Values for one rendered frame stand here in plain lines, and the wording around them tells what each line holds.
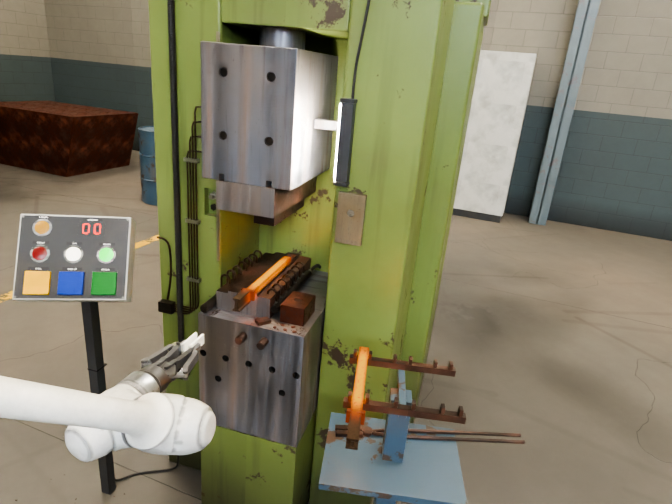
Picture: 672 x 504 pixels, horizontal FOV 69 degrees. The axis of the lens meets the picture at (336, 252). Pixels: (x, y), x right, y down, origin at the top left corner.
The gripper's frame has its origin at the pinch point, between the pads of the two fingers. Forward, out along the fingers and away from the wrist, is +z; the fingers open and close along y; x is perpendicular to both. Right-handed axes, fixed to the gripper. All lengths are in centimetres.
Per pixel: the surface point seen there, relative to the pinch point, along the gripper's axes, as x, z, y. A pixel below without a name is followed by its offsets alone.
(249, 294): 0.3, 33.3, 0.7
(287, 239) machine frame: 3, 83, -5
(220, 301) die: -5.5, 34.9, -10.8
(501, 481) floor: -100, 92, 103
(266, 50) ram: 75, 35, 3
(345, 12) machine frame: 88, 49, 21
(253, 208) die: 29.4, 34.9, 0.6
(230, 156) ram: 45, 35, -7
